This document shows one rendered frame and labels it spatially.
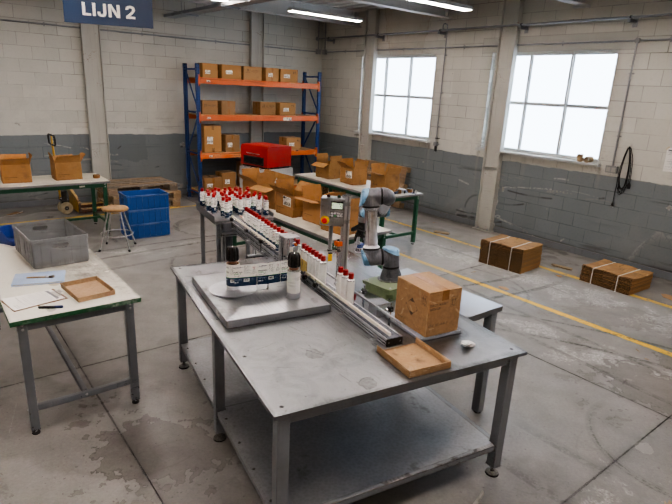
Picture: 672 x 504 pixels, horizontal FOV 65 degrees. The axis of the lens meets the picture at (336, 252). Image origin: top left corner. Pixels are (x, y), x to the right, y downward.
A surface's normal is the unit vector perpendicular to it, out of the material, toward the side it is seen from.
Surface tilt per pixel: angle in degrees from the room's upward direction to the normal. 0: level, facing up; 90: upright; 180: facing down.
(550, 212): 90
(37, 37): 90
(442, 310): 90
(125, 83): 90
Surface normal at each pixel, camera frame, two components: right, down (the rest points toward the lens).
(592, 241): -0.79, 0.14
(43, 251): 0.67, 0.25
